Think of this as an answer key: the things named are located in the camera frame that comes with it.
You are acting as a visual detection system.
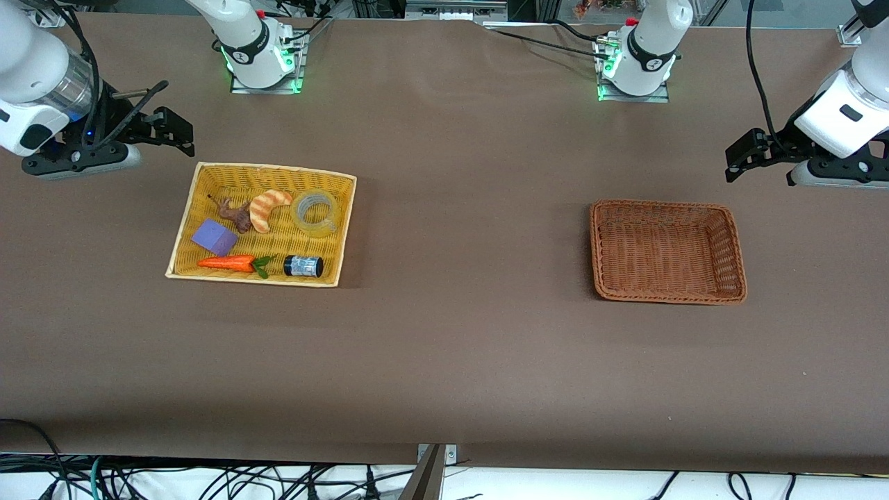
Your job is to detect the clear tape roll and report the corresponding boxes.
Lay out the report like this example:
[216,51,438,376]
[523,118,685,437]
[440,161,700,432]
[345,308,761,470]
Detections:
[291,190,340,239]

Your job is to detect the yellow woven basket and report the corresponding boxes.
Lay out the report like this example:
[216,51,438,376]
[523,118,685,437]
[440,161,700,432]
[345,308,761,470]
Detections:
[165,162,358,288]

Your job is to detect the brown toy lion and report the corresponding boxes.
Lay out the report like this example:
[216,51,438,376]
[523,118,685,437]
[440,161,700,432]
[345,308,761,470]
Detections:
[208,195,253,234]

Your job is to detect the purple cube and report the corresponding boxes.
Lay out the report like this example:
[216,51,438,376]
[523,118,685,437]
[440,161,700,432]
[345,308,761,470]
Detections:
[191,219,239,257]

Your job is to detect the toy croissant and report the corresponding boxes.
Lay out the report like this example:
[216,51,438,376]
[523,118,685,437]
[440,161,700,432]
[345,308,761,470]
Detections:
[249,189,294,233]

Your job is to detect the brown wicker basket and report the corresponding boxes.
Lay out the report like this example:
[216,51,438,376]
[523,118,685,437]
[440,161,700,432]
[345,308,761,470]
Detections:
[590,199,748,306]

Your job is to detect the orange toy carrot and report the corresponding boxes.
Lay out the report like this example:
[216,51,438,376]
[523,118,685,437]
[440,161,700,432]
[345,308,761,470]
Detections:
[197,255,274,280]

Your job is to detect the small jar black lid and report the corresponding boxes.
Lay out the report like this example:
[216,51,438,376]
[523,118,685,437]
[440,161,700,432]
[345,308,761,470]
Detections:
[283,255,324,278]

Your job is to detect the brown table cover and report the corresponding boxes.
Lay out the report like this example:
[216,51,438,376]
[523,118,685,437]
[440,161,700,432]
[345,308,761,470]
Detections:
[0,12,889,475]

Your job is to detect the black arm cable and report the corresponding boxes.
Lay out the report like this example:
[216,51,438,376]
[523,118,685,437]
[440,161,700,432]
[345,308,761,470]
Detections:
[42,0,170,151]
[745,0,790,151]

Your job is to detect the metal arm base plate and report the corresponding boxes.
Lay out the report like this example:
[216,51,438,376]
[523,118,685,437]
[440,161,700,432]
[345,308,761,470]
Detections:
[595,36,672,104]
[229,28,307,95]

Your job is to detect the metal corner bracket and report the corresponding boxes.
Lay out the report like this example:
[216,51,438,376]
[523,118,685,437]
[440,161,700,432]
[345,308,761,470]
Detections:
[836,21,870,48]

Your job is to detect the black table cable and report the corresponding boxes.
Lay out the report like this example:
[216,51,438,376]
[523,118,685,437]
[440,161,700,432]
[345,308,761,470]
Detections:
[483,26,612,55]
[547,19,613,44]

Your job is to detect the aluminium frame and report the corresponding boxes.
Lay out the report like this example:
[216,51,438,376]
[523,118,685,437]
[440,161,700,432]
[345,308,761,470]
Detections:
[351,0,560,23]

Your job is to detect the green floor cable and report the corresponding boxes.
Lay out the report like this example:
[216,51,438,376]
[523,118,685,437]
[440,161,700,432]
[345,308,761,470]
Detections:
[87,457,108,500]

